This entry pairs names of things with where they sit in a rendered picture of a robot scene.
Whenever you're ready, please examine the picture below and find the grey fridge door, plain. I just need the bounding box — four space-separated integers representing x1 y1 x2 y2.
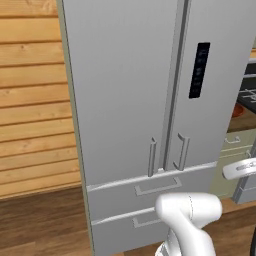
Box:
61 0 186 187

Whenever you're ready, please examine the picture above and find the sage green fridge housing panel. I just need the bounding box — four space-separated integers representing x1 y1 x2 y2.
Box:
55 0 96 256

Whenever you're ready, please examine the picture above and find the grey fridge drawer front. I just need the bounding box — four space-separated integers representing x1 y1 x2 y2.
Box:
91 206 174 256
86 161 219 222

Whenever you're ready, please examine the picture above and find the grey fridge door with panel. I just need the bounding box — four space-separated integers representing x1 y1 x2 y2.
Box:
164 0 256 172

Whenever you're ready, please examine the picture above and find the sage green cupboard run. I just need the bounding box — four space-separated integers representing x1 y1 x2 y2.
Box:
209 128 256 201

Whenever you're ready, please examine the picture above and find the orange round thing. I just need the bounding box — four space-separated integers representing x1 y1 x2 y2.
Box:
232 102 247 118

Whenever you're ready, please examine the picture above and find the black hob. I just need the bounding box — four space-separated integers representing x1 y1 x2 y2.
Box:
235 58 256 115

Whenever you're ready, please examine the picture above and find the grey appliance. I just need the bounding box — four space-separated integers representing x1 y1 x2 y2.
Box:
232 174 256 205

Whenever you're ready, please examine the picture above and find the grey fridge door handle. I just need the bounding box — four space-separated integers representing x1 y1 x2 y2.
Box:
172 132 191 172
147 136 159 178

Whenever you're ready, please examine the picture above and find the grey fridge drawer handle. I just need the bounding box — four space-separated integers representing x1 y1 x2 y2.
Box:
134 176 183 197
131 214 163 229

